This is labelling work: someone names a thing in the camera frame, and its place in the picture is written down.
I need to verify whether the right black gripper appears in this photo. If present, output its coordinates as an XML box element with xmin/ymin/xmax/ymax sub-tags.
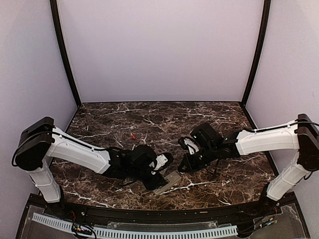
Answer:
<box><xmin>177</xmin><ymin>144</ymin><xmax>218</xmax><ymax>173</ymax></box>

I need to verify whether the black frame post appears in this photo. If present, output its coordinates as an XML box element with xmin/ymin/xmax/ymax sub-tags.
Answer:
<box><xmin>241</xmin><ymin>0</ymin><xmax>271</xmax><ymax>108</ymax></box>
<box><xmin>49</xmin><ymin>0</ymin><xmax>82</xmax><ymax>107</ymax></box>

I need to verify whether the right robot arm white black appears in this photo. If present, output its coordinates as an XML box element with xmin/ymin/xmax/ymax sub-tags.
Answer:
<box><xmin>178</xmin><ymin>114</ymin><xmax>319</xmax><ymax>216</ymax></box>

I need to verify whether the right black frame post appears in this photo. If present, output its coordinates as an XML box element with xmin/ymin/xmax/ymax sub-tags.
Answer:
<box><xmin>241</xmin><ymin>0</ymin><xmax>271</xmax><ymax>108</ymax></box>

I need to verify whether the black front rail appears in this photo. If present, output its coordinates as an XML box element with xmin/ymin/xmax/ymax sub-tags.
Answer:
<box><xmin>27</xmin><ymin>191</ymin><xmax>297</xmax><ymax>226</ymax></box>

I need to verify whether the left black frame post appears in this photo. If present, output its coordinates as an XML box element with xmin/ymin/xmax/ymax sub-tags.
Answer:
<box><xmin>49</xmin><ymin>0</ymin><xmax>82</xmax><ymax>107</ymax></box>

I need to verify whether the white slotted cable duct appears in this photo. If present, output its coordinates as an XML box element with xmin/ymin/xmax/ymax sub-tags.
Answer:
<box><xmin>32</xmin><ymin>213</ymin><xmax>238</xmax><ymax>239</ymax></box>

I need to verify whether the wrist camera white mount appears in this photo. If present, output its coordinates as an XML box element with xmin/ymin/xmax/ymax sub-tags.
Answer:
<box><xmin>149</xmin><ymin>152</ymin><xmax>173</xmax><ymax>172</ymax></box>
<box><xmin>178</xmin><ymin>136</ymin><xmax>199</xmax><ymax>155</ymax></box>

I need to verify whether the white remote control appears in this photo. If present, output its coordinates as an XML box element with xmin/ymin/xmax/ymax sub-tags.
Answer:
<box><xmin>153</xmin><ymin>171</ymin><xmax>181</xmax><ymax>195</ymax></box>

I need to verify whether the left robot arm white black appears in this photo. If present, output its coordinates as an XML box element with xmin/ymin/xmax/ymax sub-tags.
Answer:
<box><xmin>11</xmin><ymin>117</ymin><xmax>173</xmax><ymax>217</ymax></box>

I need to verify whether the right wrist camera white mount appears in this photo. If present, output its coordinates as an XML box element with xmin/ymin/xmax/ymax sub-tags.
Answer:
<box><xmin>178</xmin><ymin>136</ymin><xmax>199</xmax><ymax>155</ymax></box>

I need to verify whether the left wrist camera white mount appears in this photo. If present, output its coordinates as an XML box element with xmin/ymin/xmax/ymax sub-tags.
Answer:
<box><xmin>149</xmin><ymin>152</ymin><xmax>173</xmax><ymax>172</ymax></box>

